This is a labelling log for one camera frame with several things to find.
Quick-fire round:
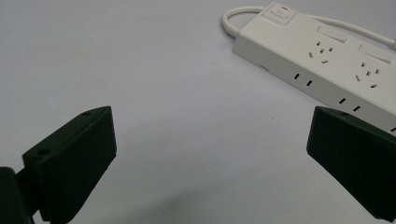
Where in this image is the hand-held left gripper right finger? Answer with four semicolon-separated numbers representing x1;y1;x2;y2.
305;105;396;222

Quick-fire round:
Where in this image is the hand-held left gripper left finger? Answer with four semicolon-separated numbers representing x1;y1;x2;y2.
21;105;118;224

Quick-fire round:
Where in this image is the white power strip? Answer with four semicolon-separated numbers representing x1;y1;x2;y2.
232;2;396;138

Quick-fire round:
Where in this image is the white power strip cable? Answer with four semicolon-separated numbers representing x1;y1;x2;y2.
221;6;396;52

